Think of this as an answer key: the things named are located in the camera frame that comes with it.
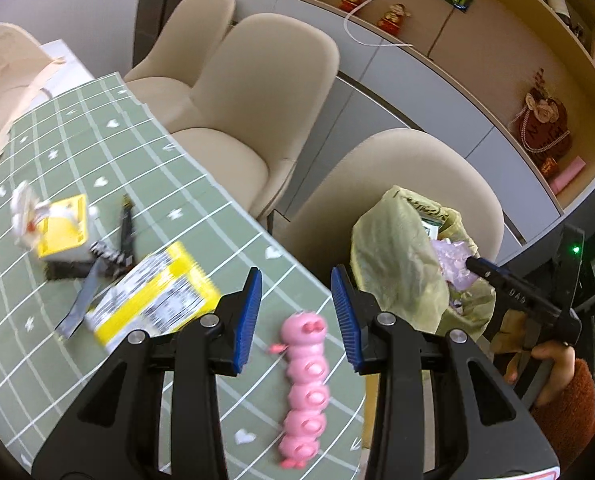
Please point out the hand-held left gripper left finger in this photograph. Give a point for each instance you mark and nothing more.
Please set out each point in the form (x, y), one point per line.
(247, 320)

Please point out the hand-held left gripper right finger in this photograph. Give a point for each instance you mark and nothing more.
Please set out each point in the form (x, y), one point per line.
(346, 320)

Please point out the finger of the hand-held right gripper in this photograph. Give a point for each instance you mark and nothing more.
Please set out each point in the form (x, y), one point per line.
(512, 290)

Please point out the pale purple plastic wrapper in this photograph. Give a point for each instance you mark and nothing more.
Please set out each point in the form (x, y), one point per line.
(452, 260)

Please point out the yellow-green plastic bag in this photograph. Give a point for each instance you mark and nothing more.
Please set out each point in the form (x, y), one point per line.
(392, 260)

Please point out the pink caterpillar shaped plastic tray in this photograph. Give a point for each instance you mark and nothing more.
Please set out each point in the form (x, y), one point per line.
(305, 400)

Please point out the person's right hand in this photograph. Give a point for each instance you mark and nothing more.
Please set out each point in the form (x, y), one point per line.
(557, 370)

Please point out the pink box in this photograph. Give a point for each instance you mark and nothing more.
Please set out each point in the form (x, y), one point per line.
(567, 175)

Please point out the yellow snack packet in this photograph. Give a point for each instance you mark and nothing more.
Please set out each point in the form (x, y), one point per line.
(147, 295)

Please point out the black stick wrapper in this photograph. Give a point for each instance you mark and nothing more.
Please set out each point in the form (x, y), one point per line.
(127, 230)

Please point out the doll in dark red bag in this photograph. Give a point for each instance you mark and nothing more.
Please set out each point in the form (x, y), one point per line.
(542, 115)

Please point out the black silver torn wrapper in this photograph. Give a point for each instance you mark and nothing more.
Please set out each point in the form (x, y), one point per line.
(90, 290)

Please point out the beige chair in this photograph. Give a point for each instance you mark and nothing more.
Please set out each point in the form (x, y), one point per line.
(257, 90)
(402, 160)
(177, 50)

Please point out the yellow carton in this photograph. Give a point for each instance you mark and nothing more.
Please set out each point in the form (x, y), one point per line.
(65, 230)

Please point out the white wooden sideboard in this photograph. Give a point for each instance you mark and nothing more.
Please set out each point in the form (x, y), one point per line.
(427, 90)

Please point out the dark tall cabinet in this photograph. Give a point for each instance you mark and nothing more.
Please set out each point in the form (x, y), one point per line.
(177, 0)

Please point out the cream cartoon print food cover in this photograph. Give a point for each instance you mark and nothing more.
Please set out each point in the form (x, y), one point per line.
(7, 90)

